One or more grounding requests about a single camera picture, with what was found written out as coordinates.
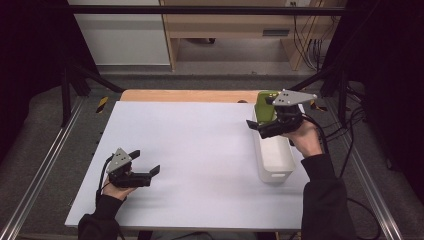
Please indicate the person's left hand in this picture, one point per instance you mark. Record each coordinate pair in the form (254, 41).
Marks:
(116, 192)

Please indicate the green phone case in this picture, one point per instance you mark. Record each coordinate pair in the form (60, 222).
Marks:
(265, 110)

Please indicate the white table cover sheet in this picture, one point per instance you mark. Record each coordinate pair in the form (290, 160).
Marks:
(200, 140)

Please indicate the person's right hand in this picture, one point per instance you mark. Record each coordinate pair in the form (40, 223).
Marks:
(308, 140)

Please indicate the white plastic bin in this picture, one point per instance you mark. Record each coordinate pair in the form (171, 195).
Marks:
(276, 156)

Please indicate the black yellow tape marker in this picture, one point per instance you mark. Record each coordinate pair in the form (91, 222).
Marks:
(318, 107)
(102, 104)

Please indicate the black horizontal bar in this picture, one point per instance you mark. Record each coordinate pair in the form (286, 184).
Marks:
(200, 9)

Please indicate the aluminium rail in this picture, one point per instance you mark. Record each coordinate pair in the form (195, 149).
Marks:
(370, 186)
(40, 180)

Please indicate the white cabinet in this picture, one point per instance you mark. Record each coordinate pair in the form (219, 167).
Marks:
(123, 36)

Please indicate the black metal stand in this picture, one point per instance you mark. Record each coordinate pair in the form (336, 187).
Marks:
(342, 96)
(65, 96)

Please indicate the wooden table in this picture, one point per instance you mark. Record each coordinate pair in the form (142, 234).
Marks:
(186, 95)

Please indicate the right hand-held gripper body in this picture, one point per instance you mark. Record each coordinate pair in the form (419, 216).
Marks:
(283, 125)

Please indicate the black curtain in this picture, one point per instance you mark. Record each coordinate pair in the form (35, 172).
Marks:
(393, 83)
(30, 66)

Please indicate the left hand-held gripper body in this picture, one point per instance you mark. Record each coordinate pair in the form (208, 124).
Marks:
(128, 179)

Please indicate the wooden desk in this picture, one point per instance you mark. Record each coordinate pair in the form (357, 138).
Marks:
(230, 23)

